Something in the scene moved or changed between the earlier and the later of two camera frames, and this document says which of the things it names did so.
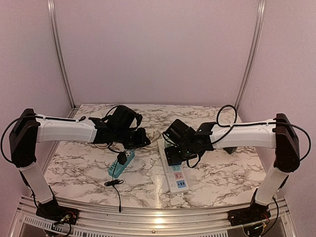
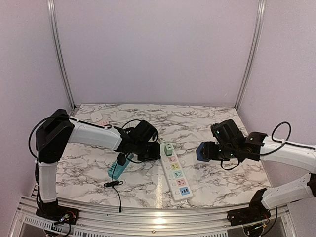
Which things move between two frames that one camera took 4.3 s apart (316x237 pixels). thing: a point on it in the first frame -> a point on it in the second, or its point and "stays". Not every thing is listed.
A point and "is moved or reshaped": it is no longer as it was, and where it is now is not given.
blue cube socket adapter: x=175 y=161 is moved or reshaped
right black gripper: x=170 y=152 -> x=209 y=152
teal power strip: x=119 y=167 stays
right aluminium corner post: x=260 y=11 stays
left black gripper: x=142 y=140 -> x=155 y=155
